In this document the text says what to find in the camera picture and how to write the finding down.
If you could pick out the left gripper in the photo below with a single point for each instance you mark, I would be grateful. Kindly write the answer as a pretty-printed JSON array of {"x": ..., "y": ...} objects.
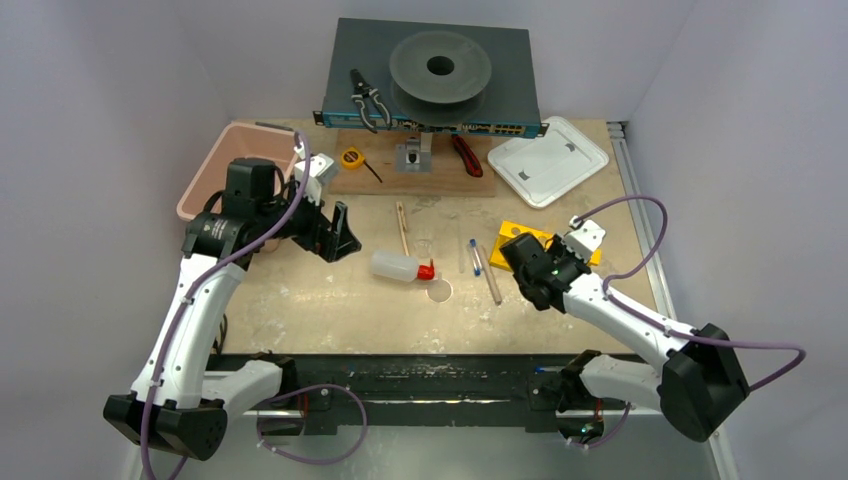
[{"x": 327, "y": 240}]

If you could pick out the wooden stick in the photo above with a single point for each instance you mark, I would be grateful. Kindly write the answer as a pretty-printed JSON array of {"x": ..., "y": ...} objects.
[{"x": 403, "y": 228}]

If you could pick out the white squeeze bottle red cap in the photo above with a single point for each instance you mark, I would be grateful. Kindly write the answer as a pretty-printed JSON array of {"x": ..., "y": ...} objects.
[{"x": 400, "y": 267}]

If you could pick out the small glass beaker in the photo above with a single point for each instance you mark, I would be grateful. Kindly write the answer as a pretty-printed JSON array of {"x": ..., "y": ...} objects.
[{"x": 422, "y": 243}]

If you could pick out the test tube blue cap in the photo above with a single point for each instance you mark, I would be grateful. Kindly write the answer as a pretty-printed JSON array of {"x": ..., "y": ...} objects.
[{"x": 475, "y": 260}]

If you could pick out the pink plastic bin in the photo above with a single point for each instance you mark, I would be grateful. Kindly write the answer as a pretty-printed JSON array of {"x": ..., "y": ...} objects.
[{"x": 237, "y": 140}]

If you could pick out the yellow test tube rack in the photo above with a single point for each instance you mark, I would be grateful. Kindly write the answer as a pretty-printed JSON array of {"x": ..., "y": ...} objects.
[{"x": 517, "y": 233}]

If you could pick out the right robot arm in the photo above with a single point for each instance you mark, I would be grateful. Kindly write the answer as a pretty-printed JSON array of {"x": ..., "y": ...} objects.
[{"x": 692, "y": 376}]

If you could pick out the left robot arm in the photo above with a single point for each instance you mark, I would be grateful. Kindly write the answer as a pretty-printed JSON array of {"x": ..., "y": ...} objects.
[{"x": 172, "y": 406}]

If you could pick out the yellow tape measure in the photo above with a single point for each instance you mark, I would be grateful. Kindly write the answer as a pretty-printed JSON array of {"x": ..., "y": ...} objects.
[{"x": 352, "y": 159}]

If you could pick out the wooden board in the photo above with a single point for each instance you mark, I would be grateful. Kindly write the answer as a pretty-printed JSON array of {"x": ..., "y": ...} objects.
[{"x": 447, "y": 177}]

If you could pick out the clear petri dish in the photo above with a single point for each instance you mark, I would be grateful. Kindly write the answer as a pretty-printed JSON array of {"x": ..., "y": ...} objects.
[{"x": 439, "y": 291}]

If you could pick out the red utility knife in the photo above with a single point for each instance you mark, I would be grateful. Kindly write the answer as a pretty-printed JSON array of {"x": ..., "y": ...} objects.
[{"x": 469, "y": 159}]

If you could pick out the white plastic lid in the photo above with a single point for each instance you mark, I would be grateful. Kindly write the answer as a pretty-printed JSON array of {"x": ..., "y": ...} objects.
[{"x": 543, "y": 169}]

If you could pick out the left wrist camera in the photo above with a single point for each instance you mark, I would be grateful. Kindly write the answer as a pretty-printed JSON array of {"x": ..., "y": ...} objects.
[{"x": 322, "y": 170}]

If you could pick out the grey metal bracket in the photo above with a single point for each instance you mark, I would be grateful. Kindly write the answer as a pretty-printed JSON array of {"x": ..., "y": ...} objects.
[{"x": 414, "y": 154}]

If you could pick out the black wire stripper pliers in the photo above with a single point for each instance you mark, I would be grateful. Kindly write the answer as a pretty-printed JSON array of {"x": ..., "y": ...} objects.
[{"x": 365, "y": 94}]

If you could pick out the grey cable spool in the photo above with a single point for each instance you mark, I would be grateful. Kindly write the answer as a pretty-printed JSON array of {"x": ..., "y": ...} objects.
[{"x": 439, "y": 78}]

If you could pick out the grey network switch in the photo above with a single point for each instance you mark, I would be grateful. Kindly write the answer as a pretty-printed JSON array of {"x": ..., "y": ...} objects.
[{"x": 510, "y": 107}]

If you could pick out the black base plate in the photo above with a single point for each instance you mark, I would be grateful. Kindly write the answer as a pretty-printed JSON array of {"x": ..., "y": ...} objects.
[{"x": 458, "y": 390}]

